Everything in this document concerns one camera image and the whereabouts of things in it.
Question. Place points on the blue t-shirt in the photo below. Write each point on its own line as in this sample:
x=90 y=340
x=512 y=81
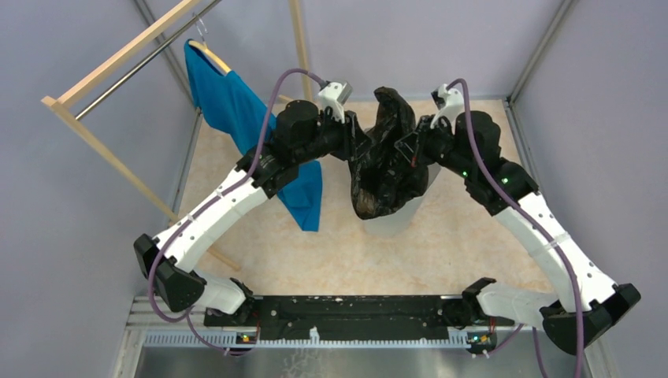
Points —
x=230 y=106

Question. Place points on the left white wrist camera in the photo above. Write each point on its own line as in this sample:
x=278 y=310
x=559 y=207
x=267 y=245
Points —
x=333 y=95

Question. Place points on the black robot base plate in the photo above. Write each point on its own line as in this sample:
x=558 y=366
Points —
x=333 y=322

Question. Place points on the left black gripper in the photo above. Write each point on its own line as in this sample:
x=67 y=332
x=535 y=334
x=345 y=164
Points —
x=354 y=141

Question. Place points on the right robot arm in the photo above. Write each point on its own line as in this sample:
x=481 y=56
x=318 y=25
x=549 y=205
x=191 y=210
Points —
x=584 y=301

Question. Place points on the wooden clothes hanger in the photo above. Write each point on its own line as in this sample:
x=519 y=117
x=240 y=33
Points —
x=202 y=46

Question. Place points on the white plastic trash bin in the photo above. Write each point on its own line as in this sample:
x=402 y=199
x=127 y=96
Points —
x=396 y=214

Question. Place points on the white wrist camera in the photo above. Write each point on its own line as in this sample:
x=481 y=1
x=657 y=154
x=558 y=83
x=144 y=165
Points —
x=333 y=95
x=449 y=102

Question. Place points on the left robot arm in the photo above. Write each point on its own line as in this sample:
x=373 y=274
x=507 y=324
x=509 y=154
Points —
x=302 y=133

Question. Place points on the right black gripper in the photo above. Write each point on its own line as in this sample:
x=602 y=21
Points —
x=408 y=145

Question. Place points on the black trash bag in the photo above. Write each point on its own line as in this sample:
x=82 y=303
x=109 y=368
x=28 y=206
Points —
x=395 y=118

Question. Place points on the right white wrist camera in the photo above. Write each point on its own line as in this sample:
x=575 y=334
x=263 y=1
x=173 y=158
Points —
x=449 y=102

